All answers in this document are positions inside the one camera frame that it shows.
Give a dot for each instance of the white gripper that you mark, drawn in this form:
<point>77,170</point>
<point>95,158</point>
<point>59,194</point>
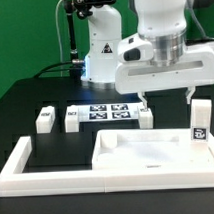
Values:
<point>194,68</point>

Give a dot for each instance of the white desk top tray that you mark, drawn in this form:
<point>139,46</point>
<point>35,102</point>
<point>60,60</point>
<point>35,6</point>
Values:
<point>139,149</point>

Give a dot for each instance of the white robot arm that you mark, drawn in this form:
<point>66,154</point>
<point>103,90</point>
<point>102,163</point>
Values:
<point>163,23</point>

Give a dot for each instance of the fiducial marker base sheet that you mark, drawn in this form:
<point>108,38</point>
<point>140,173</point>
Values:
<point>108,112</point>

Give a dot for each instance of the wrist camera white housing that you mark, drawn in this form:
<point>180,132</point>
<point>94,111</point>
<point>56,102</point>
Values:
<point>134,48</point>

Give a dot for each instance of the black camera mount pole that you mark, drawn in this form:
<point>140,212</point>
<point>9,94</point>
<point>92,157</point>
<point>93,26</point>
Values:
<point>72,32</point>

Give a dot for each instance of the white U-shaped obstacle frame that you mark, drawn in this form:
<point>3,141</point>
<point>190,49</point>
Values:
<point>15,182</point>

